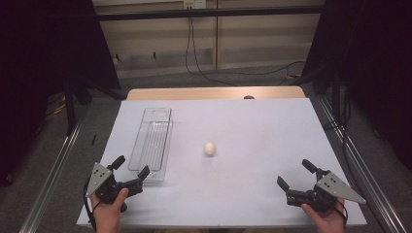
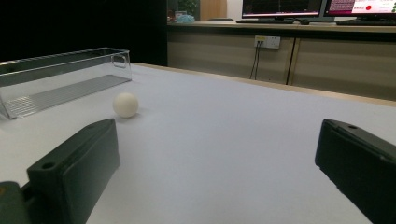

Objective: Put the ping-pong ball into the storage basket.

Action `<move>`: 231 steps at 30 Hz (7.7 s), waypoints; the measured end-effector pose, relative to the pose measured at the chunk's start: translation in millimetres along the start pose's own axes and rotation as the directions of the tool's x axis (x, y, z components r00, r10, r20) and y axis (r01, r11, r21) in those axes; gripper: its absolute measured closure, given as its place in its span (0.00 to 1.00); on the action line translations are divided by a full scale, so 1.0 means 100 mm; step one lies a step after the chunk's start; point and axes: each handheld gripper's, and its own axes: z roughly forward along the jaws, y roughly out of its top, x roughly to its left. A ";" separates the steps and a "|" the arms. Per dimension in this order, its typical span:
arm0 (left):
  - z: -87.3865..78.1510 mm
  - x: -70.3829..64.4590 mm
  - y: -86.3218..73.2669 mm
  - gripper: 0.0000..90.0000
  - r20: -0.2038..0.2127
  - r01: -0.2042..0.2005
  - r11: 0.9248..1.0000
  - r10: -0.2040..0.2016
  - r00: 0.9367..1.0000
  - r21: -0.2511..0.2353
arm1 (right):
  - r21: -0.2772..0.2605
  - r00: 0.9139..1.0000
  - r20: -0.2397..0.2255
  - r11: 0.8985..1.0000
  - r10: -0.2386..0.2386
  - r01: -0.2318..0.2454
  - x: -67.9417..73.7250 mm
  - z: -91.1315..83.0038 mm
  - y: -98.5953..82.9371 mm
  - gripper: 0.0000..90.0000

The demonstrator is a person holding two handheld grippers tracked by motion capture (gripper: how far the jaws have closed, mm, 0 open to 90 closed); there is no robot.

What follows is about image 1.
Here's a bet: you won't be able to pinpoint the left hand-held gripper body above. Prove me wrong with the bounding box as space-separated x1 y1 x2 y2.
85 162 144 214

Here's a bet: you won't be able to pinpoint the white table sheet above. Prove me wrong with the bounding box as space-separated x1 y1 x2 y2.
76 98 368 227

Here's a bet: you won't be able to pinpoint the dark curtain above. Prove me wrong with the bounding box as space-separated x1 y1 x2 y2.
299 0 412 173
0 0 122 188

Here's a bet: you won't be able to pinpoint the black floor cable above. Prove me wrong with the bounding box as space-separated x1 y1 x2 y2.
185 17 307 87

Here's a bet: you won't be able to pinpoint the black horizontal bar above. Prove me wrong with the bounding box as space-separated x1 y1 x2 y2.
96 5 326 22

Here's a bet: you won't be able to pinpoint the black metal stand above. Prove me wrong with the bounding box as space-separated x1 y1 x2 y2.
62 77 128 136

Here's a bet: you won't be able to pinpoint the clear plastic container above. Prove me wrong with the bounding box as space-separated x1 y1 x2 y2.
127 107 174 186

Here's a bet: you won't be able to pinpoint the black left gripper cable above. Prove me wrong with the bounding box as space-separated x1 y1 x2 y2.
83 176 98 233

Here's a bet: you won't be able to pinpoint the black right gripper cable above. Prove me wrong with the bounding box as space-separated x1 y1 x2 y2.
334 199 349 227

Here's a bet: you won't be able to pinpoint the person's left hand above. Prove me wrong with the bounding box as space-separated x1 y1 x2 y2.
89 187 130 233

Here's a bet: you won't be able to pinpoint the white wall outlet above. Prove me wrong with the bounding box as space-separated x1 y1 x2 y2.
183 0 208 10

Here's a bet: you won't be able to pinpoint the person's right hand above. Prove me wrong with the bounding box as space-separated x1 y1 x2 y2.
300 197 347 233

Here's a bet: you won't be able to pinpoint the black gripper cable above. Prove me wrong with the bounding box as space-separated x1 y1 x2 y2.
83 176 98 233
334 199 349 227

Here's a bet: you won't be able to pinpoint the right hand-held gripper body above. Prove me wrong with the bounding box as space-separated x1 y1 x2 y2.
286 168 367 214

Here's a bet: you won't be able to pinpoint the black cables along rail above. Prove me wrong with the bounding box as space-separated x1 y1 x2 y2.
324 86 361 183

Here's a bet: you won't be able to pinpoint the wooden table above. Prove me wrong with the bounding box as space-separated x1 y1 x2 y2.
125 85 307 101

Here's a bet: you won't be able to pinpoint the white egg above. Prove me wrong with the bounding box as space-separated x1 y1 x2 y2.
203 142 217 157

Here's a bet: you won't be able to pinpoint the metal floor rail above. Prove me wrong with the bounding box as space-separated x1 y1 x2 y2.
18 105 90 233
315 96 410 233

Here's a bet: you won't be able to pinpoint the yellow floor cable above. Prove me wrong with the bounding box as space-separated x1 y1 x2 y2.
45 93 67 117

